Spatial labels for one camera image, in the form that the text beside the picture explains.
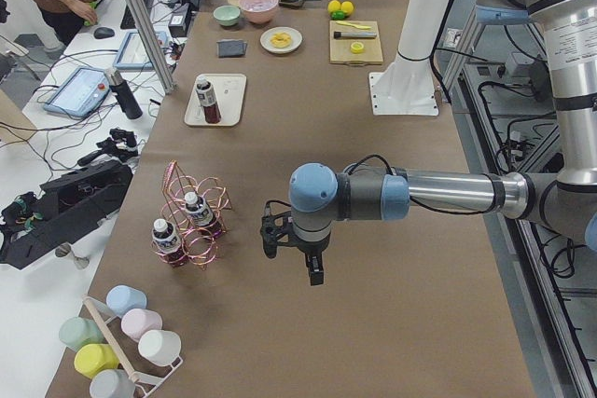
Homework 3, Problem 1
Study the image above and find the bottle in rack lower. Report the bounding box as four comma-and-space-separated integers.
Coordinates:
152, 218, 188, 268

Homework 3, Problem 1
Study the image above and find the copper wire bottle rack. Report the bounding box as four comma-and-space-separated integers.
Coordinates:
160, 160, 232, 269

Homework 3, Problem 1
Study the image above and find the pink bowl of ice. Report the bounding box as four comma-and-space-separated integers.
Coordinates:
239, 0, 279, 24

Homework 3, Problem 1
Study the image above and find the glazed donut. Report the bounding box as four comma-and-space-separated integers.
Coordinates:
270, 32, 293, 48

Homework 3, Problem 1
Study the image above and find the half lemon slice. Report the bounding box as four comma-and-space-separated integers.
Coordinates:
350, 42, 365, 54

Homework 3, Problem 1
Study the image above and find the green lime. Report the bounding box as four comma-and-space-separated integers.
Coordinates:
330, 10, 346, 21

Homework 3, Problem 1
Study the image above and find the pink cup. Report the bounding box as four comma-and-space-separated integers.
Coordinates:
120, 309, 163, 342

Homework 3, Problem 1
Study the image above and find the dark tea bottle on tray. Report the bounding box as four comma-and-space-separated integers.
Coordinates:
195, 75, 221, 124

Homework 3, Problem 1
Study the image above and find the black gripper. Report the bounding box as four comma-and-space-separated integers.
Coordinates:
293, 224, 331, 285

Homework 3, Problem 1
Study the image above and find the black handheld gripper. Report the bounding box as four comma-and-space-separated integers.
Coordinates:
77, 128, 139, 167

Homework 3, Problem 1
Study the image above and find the teach pendant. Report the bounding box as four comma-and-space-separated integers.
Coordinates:
113, 31, 153, 71
43, 67, 109, 118

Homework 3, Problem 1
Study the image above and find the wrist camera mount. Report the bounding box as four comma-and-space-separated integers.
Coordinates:
260, 199, 296, 259

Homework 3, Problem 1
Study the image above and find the black thermos bottle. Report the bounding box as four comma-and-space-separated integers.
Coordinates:
104, 67, 143, 120

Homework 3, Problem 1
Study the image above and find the white cup rack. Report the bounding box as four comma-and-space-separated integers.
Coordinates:
82, 295, 184, 397

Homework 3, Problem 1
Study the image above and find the white cup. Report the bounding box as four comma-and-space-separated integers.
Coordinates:
138, 329, 182, 367

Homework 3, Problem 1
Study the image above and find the yellow cup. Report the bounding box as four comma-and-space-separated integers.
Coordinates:
74, 343, 119, 379

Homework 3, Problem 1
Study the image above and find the teach pendant near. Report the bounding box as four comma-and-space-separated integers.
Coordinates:
43, 67, 109, 118

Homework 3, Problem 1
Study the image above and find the black computer mouse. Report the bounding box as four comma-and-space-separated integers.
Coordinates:
93, 26, 116, 40

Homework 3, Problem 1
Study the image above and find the bottle in rack upper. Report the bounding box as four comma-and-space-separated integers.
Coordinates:
184, 191, 221, 238

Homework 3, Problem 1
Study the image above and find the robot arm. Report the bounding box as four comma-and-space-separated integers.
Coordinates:
261, 0, 596, 285

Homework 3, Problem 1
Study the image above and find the green cup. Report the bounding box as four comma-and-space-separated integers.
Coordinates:
59, 317, 104, 352

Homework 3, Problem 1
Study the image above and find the cream rabbit tray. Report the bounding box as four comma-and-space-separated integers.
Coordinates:
184, 74, 247, 127

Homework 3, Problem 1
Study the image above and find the steel muddler rod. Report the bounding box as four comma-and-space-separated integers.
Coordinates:
333, 31, 378, 39

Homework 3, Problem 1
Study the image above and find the bottle in rack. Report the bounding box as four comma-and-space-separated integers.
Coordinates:
184, 191, 221, 238
152, 218, 188, 268

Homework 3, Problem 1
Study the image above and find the teach pendant far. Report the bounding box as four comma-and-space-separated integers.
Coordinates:
113, 31, 153, 71

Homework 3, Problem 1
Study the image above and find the metal ice scoop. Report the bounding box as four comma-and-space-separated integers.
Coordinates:
279, 0, 321, 8

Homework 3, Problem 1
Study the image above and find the wooden cutting board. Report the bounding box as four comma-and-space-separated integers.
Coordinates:
329, 21, 383, 65

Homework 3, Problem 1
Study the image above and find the white round plate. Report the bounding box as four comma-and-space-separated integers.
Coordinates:
259, 26, 303, 54

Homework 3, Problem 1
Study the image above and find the grey folded cloth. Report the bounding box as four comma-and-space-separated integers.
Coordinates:
216, 39, 247, 58

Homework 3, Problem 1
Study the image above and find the white camera pillar base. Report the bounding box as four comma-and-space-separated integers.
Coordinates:
369, 0, 450, 117

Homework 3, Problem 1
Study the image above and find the mint green bowl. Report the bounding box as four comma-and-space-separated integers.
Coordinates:
213, 5, 241, 27

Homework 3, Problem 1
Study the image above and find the yellow plastic knife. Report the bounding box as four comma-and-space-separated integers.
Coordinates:
335, 21, 371, 30

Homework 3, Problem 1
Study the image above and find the blue cup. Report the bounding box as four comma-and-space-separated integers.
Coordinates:
106, 284, 147, 317

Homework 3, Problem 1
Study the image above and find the yellow lemon two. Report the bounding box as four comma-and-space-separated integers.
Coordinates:
340, 1, 354, 17

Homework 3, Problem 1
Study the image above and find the yellow lemon one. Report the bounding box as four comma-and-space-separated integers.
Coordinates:
327, 0, 341, 14

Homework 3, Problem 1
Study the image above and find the aluminium frame post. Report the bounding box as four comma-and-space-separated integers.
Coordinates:
125, 0, 175, 94

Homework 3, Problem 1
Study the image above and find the black keyboard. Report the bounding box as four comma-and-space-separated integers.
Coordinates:
119, 0, 157, 30

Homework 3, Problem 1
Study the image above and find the black equipment case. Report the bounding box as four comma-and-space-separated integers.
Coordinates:
1, 160, 132, 269

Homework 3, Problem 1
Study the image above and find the grey cup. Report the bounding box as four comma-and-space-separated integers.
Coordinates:
90, 369, 135, 398

